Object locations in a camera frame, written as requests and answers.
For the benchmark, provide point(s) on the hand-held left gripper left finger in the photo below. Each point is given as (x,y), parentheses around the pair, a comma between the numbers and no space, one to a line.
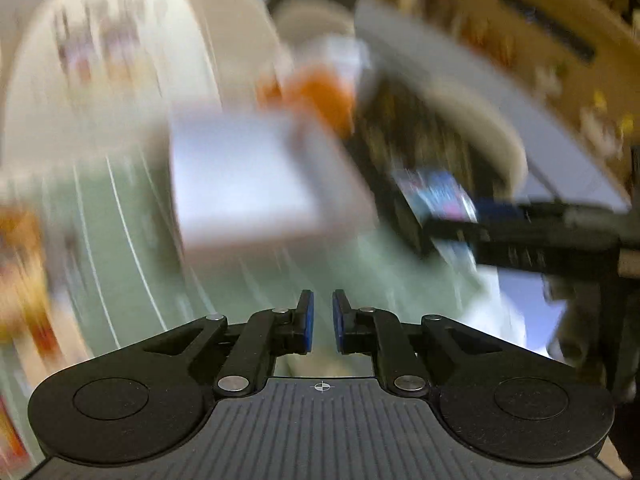
(307,321)

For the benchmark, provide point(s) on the cream cartoon printed cloth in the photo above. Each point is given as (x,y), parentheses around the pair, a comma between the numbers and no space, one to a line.
(125,125)

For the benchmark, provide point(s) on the green checkered tablecloth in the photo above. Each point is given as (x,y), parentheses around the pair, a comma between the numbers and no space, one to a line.
(150,285)

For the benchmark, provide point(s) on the pink storage box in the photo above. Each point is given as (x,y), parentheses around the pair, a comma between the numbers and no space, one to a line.
(250,185)

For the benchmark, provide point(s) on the beige chair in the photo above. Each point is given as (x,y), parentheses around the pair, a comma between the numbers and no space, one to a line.
(475,125)

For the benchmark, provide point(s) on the blue snack packet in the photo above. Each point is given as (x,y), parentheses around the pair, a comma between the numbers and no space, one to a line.
(435,195)

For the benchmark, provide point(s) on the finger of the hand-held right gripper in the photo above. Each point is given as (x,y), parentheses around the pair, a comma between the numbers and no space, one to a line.
(500,208)
(500,250)

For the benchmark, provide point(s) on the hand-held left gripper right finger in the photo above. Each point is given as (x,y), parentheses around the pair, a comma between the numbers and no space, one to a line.
(339,321)

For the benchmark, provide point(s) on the yellow orange snack packet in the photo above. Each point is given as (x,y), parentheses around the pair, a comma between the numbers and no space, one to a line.
(25,280)

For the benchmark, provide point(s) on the red snack packet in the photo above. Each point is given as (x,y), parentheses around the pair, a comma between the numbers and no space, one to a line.
(10,435)

